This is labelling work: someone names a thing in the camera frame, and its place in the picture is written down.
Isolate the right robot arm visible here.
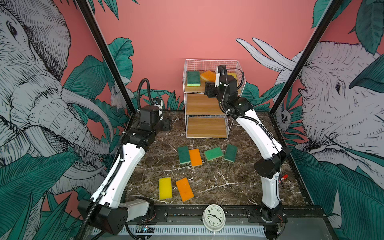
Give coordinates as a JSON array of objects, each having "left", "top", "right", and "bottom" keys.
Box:
[{"left": 205, "top": 65, "right": 291, "bottom": 223}]

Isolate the light green yellow sponge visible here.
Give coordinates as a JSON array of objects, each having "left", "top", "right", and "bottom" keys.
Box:
[{"left": 204, "top": 147, "right": 224, "bottom": 161}]

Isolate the black frame post left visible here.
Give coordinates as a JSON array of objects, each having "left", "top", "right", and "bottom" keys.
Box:
[{"left": 76, "top": 0, "right": 136, "bottom": 114}]

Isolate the black frame post right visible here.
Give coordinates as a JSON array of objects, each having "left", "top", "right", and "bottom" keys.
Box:
[{"left": 269, "top": 0, "right": 343, "bottom": 115}]

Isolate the white analog clock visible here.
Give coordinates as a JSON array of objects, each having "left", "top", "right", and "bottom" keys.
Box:
[{"left": 200, "top": 204, "right": 228, "bottom": 235}]

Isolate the dark green sponge beside orange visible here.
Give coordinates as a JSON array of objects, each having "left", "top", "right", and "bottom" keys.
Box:
[{"left": 177, "top": 146, "right": 191, "bottom": 165}]

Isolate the black frame post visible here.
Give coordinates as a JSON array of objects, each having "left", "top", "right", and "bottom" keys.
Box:
[
  {"left": 76, "top": 0, "right": 136, "bottom": 114},
  {"left": 269, "top": 0, "right": 343, "bottom": 115}
]

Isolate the dark green sponge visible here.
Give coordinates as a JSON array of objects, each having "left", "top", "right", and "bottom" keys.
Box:
[
  {"left": 177, "top": 146, "right": 191, "bottom": 165},
  {"left": 187, "top": 71, "right": 201, "bottom": 87},
  {"left": 224, "top": 144, "right": 238, "bottom": 163}
]

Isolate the white wire wooden shelf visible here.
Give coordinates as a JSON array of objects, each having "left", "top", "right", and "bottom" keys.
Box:
[{"left": 183, "top": 59, "right": 242, "bottom": 139}]

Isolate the yellow sponge on table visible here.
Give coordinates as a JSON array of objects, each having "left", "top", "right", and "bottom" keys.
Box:
[{"left": 159, "top": 177, "right": 172, "bottom": 200}]

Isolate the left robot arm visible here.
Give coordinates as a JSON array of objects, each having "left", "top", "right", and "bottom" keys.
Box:
[{"left": 75, "top": 102, "right": 172, "bottom": 240}]

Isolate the white slotted cable duct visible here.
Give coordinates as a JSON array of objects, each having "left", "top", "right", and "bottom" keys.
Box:
[{"left": 89, "top": 224, "right": 266, "bottom": 238}]

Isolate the orange sponge tilted front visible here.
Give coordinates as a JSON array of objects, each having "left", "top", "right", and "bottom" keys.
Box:
[{"left": 176, "top": 178, "right": 194, "bottom": 202}]

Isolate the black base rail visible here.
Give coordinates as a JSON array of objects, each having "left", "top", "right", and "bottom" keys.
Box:
[{"left": 125, "top": 203, "right": 328, "bottom": 240}]

